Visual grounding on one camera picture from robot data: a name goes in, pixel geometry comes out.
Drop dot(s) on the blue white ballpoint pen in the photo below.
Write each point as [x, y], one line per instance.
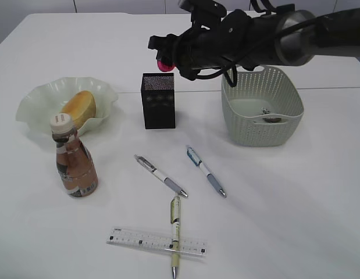
[199, 163]

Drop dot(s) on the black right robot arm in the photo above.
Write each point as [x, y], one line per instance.
[281, 39]

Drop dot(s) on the golden bread loaf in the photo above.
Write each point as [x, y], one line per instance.
[81, 108]

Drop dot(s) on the small paper ball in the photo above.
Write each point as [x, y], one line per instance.
[266, 111]

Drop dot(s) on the pale green wavy glass bowl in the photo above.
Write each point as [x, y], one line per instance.
[44, 101]

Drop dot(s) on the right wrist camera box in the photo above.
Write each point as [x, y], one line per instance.
[203, 9]

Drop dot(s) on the pink pencil sharpener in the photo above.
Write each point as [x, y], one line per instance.
[163, 67]

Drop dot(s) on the black mesh pen holder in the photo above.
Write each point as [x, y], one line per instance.
[157, 94]

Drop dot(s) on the clear plastic ruler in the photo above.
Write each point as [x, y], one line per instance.
[156, 242]

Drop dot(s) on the pale green plastic basket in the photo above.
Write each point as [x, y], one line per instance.
[242, 107]

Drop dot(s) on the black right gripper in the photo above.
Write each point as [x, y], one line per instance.
[176, 50]

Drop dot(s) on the cream yellow ballpoint pen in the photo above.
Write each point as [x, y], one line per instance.
[175, 222]

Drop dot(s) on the brown coffee drink bottle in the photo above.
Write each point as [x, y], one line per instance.
[73, 160]

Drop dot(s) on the white grey ballpoint pen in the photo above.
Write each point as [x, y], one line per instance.
[161, 176]

